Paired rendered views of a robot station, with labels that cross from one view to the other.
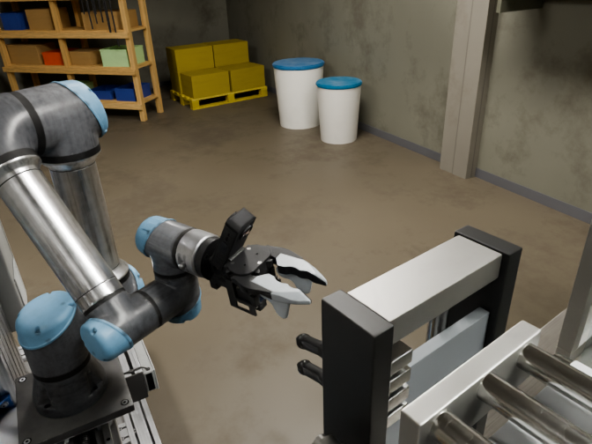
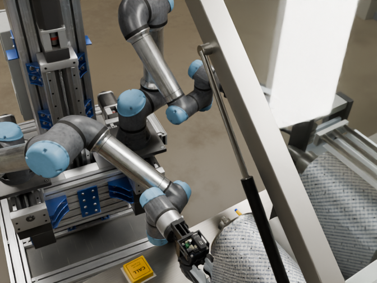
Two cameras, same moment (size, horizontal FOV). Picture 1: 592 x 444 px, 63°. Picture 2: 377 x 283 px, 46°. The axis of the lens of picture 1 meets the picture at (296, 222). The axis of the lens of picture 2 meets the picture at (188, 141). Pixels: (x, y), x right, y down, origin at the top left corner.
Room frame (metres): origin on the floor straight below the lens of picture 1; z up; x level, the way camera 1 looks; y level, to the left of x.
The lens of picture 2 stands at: (-0.65, 0.23, 2.14)
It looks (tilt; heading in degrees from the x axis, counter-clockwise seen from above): 42 degrees down; 2
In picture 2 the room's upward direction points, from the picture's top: 2 degrees clockwise
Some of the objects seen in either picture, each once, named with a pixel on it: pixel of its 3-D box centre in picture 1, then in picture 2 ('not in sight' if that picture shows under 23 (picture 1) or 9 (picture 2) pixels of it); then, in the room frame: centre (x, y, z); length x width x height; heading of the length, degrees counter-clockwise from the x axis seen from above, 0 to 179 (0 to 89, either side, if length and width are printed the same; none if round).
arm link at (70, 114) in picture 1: (85, 217); (152, 53); (0.90, 0.43, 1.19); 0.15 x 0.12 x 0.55; 144
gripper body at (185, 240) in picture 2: not in sight; (187, 243); (0.06, 0.24, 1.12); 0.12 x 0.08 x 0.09; 36
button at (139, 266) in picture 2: not in sight; (138, 270); (0.09, 0.39, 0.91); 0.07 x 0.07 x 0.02; 36
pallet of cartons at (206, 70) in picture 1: (217, 72); not in sight; (6.97, 1.01, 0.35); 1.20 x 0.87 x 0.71; 118
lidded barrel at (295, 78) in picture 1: (299, 93); not in sight; (5.54, -0.10, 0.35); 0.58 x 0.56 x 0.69; 118
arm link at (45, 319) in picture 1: (55, 330); (132, 108); (0.80, 0.51, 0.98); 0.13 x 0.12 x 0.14; 144
